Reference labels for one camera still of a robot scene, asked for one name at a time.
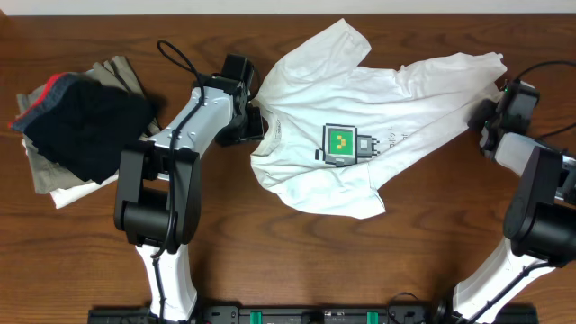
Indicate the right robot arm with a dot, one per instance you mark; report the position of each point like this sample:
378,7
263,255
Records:
539,224

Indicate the khaki folded garment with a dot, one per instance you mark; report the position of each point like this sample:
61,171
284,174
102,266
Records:
116,72

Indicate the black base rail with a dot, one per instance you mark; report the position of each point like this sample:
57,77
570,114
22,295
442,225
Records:
403,312

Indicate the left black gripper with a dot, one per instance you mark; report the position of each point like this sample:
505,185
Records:
251,124

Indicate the white graphic t-shirt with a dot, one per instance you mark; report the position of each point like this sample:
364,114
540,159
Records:
338,131

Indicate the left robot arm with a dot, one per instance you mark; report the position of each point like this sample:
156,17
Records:
158,200

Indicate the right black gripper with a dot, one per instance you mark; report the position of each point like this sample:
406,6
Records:
476,120

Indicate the black folded garment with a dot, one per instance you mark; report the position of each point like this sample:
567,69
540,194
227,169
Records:
83,125

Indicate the white folded garment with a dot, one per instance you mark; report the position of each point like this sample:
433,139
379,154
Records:
81,191

